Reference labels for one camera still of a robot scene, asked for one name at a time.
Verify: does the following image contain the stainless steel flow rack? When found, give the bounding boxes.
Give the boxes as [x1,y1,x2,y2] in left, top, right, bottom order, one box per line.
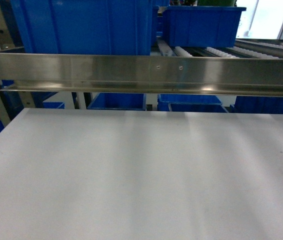
[0,0,283,126]

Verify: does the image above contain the blue bin lower shelf left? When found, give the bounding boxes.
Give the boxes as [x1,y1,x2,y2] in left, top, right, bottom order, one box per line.
[87,92,147,111]

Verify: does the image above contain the blue bin lower shelf right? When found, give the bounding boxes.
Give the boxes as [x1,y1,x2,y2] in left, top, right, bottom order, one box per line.
[157,93,228,113]

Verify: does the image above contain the blue bin on rollers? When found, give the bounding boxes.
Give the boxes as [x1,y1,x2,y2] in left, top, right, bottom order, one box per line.
[162,6,247,48]

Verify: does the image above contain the blue bin shelf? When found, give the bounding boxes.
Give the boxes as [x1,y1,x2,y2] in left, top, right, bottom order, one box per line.
[157,93,228,113]
[87,92,147,111]

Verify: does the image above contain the large blue bin left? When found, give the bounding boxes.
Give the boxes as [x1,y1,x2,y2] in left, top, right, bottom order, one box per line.
[10,0,153,56]

